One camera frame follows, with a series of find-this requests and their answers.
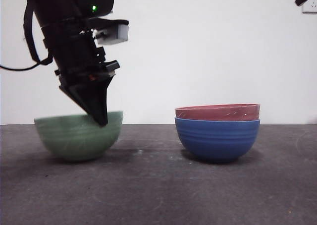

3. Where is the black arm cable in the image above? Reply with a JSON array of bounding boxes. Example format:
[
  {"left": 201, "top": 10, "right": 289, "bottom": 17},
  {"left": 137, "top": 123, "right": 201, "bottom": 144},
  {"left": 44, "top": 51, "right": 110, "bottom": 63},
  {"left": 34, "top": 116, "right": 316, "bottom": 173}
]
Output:
[{"left": 0, "top": 0, "right": 54, "bottom": 71}]

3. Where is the red ribbed bowl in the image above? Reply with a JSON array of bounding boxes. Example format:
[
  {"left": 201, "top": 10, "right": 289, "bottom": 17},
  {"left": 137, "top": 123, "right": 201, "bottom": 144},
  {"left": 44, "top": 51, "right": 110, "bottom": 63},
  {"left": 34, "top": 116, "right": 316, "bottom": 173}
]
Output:
[{"left": 174, "top": 103, "right": 261, "bottom": 121}]

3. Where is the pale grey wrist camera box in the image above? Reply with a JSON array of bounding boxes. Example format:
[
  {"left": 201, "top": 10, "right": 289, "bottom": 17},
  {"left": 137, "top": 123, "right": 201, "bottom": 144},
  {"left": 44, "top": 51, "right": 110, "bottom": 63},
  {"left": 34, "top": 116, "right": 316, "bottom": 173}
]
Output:
[{"left": 95, "top": 20, "right": 130, "bottom": 46}]

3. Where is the blue ribbed bowl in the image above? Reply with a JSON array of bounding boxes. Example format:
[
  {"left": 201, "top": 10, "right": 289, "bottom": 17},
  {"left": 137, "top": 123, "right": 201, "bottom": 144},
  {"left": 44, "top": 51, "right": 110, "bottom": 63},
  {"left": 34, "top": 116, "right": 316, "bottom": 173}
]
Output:
[{"left": 174, "top": 117, "right": 261, "bottom": 164}]

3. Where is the white wall socket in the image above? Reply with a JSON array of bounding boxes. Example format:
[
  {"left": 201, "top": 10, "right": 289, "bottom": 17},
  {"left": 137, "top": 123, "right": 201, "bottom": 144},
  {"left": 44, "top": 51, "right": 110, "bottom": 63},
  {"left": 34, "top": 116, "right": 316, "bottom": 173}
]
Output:
[{"left": 301, "top": 0, "right": 317, "bottom": 14}]

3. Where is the green ribbed bowl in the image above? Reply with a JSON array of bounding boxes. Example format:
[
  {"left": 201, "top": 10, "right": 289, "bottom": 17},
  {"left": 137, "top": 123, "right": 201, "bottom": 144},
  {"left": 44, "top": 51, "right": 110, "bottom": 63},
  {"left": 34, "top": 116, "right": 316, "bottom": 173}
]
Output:
[{"left": 34, "top": 110, "right": 124, "bottom": 162}]

